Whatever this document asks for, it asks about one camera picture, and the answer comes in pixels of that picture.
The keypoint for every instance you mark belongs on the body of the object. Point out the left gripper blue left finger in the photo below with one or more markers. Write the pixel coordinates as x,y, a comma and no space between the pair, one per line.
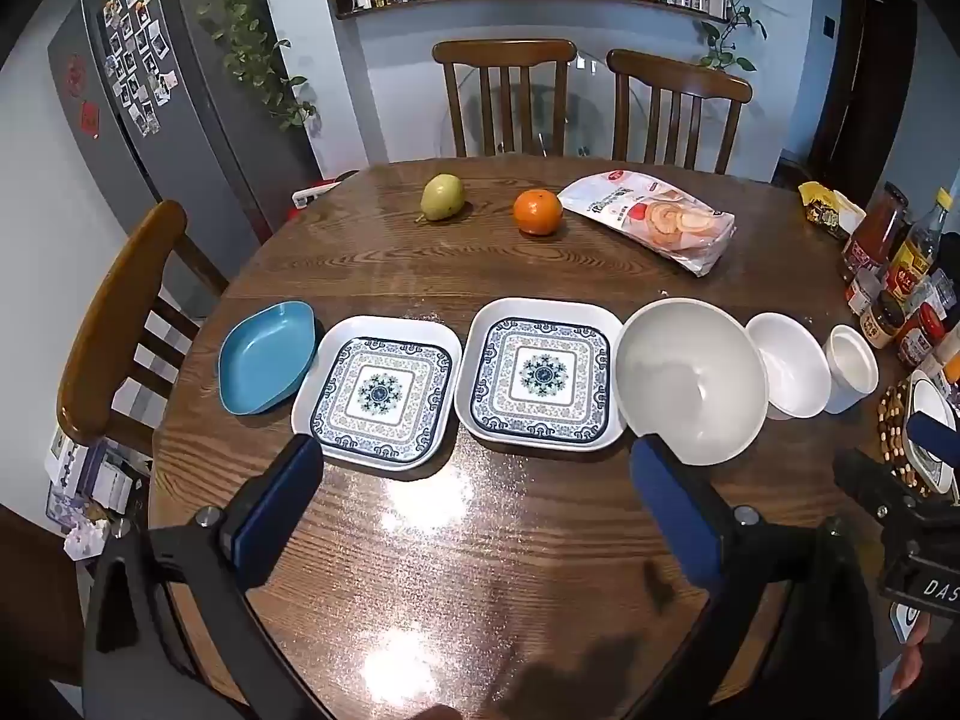
263,515

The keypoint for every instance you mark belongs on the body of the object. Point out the wooden chair back left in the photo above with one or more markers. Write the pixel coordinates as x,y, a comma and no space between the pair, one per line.
504,68

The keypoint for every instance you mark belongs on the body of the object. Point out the patterned square plate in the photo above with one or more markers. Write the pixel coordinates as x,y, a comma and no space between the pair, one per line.
379,392
538,373

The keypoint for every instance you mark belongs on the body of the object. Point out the plant on right shelf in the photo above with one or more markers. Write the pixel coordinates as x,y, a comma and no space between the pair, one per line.
722,51

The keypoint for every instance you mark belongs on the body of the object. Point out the green pear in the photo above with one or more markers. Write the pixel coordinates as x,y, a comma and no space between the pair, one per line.
442,198

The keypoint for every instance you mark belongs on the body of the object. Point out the yellow-cap oil bottle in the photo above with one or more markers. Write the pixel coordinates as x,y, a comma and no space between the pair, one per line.
916,254

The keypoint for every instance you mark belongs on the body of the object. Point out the blue oval dish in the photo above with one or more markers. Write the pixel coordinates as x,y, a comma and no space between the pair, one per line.
264,358

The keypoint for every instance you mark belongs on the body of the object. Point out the wooden chair back right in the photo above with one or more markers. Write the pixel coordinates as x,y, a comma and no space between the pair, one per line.
677,93

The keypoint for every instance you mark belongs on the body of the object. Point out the red-lid chili jar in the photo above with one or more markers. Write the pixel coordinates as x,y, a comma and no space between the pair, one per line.
920,335

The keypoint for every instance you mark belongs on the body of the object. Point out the wooden chair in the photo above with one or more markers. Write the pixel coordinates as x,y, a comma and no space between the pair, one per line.
103,355
677,93
504,68

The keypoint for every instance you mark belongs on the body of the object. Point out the grey refrigerator with magnets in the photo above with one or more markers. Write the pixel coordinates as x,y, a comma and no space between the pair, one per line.
157,116

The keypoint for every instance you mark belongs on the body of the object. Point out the hanging green vine plant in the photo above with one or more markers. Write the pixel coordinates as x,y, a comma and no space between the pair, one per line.
250,49

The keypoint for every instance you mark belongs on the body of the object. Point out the orange tangerine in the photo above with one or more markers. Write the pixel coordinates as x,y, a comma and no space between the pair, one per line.
537,212

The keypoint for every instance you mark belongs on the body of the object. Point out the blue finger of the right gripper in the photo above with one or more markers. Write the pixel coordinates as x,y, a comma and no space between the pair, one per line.
936,438

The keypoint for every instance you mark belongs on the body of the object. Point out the medium white bowl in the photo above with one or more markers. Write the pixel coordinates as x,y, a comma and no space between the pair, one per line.
799,379

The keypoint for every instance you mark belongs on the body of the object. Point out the small white ramekin cup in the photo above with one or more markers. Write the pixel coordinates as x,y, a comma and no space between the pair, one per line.
853,367

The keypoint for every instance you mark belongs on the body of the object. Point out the white snack bag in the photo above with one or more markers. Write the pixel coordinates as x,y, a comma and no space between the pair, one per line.
661,217

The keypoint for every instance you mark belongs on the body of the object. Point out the dark-lid brown jar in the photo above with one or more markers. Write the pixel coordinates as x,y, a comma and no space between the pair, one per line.
882,320

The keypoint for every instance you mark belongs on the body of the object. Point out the large grey-white bowl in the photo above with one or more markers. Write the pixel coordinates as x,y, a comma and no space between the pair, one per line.
686,370

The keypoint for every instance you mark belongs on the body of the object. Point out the person's right hand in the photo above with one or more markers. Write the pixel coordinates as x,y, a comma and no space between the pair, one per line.
911,659

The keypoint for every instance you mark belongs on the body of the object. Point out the wooden chair left side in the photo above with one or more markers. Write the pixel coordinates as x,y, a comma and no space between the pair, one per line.
103,355

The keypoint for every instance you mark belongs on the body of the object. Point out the dark door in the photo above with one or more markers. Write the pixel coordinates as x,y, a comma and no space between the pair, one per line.
867,93

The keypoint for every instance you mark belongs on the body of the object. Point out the beaded wooden trivet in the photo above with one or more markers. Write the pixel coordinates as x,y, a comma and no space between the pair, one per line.
892,412

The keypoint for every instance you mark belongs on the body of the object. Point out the white plate on trivet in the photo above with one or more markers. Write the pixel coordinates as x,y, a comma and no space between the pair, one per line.
924,397

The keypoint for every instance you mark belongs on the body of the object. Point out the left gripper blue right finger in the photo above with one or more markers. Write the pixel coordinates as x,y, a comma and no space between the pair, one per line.
693,519

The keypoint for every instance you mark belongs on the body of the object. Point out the small white-lid jar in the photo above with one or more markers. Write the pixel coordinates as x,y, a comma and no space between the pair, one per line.
862,291

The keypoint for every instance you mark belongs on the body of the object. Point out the yellow snack packet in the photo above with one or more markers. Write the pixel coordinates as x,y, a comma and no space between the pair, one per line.
830,210

